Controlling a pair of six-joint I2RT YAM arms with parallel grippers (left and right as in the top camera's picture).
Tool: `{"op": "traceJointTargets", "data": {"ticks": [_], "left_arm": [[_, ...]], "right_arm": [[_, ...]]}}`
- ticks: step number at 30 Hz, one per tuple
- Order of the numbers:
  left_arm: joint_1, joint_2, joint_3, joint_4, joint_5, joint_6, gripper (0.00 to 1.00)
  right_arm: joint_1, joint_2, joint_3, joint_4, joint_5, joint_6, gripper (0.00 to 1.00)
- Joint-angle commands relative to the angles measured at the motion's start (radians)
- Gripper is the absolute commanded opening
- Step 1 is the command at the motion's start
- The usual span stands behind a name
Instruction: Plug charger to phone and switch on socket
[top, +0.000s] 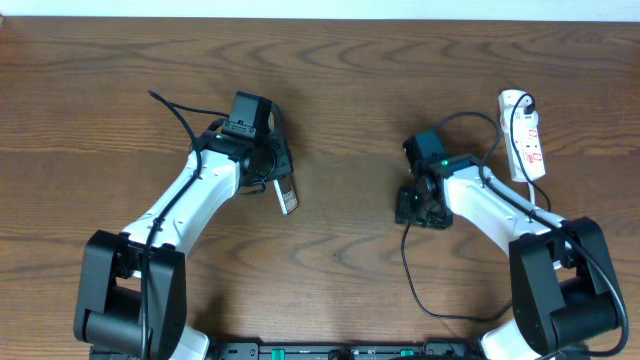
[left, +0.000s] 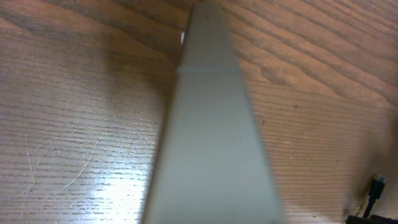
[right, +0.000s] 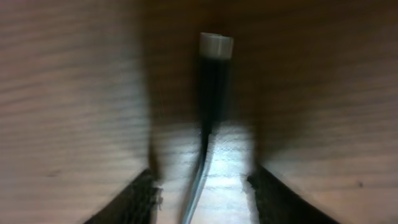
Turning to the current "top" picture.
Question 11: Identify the Galaxy S25 Ultra smartphone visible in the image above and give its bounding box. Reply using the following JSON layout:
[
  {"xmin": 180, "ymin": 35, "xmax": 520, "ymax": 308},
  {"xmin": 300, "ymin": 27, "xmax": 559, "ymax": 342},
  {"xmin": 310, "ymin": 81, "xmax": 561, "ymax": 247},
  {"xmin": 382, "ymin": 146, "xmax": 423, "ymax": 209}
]
[{"xmin": 273, "ymin": 175, "xmax": 299, "ymax": 216}]

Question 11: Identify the black USB-C charging cable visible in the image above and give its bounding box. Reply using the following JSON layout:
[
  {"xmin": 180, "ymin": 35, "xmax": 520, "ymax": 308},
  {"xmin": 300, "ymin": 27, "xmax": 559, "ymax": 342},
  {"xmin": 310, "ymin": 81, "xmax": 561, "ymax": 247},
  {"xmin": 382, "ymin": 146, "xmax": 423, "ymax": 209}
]
[{"xmin": 400, "ymin": 91, "xmax": 553, "ymax": 323}]

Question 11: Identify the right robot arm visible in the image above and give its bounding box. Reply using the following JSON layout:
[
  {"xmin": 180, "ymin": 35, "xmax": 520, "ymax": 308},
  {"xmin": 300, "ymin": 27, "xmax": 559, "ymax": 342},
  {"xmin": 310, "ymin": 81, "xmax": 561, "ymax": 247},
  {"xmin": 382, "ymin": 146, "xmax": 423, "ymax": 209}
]
[{"xmin": 396, "ymin": 150, "xmax": 630, "ymax": 359}]

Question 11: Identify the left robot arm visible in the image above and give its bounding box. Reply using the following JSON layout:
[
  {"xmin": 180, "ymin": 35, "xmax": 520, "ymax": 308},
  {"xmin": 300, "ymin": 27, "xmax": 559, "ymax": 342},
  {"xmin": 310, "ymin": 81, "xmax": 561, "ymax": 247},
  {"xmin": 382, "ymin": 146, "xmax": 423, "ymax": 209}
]
[{"xmin": 73, "ymin": 119, "xmax": 293, "ymax": 359}]

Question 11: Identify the white USB charger adapter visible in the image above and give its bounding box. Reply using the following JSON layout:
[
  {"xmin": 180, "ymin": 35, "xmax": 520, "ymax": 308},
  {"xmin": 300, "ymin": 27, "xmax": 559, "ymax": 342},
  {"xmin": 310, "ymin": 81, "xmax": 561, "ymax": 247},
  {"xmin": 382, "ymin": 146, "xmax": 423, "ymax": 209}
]
[{"xmin": 500, "ymin": 105, "xmax": 539, "ymax": 131}]

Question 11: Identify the white power strip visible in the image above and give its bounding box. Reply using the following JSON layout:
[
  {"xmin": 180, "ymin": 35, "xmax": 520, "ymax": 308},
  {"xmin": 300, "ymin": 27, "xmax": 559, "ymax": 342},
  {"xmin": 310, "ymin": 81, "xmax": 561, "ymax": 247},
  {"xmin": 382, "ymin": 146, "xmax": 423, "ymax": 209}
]
[{"xmin": 498, "ymin": 89, "xmax": 546, "ymax": 183}]

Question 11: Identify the black left camera cable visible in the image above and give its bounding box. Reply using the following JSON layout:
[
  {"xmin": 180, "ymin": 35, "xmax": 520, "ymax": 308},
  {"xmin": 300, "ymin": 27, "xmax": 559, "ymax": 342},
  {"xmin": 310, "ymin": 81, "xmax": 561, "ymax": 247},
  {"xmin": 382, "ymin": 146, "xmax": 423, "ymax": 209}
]
[{"xmin": 139, "ymin": 89, "xmax": 286, "ymax": 360}]

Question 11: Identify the black camera cable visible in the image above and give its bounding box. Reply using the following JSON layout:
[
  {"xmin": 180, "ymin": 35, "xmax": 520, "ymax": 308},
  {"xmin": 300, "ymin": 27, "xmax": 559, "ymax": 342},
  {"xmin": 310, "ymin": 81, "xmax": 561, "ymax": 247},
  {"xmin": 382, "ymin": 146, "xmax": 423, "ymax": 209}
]
[
  {"xmin": 434, "ymin": 110, "xmax": 630, "ymax": 359},
  {"xmin": 139, "ymin": 89, "xmax": 286, "ymax": 360}
]

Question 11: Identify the black right camera cable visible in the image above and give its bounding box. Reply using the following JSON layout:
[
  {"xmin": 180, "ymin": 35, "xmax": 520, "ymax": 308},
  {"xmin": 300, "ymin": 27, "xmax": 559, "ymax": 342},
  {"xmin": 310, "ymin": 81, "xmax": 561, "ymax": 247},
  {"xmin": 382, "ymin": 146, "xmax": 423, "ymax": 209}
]
[{"xmin": 434, "ymin": 110, "xmax": 630, "ymax": 359}]

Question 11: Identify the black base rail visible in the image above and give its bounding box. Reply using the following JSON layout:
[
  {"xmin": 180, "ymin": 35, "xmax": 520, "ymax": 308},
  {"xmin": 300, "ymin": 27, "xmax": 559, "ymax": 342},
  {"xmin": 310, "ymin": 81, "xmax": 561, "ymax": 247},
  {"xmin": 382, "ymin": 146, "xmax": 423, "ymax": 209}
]
[{"xmin": 206, "ymin": 339, "xmax": 486, "ymax": 360}]

